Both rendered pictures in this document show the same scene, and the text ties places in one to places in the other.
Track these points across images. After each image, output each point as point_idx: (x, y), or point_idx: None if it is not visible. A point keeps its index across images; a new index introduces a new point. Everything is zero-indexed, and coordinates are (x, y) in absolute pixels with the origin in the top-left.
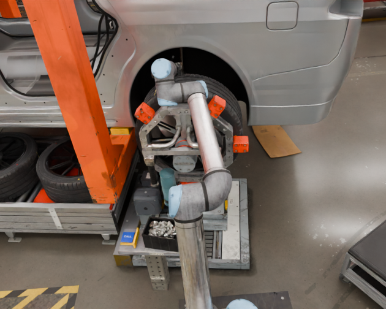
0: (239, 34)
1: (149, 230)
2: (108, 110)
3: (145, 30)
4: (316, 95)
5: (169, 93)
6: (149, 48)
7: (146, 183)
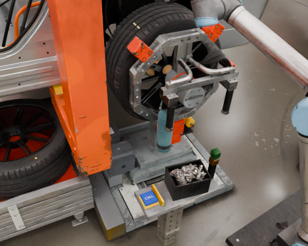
0: None
1: (179, 179)
2: (55, 62)
3: None
4: (254, 14)
5: (214, 9)
6: None
7: (111, 139)
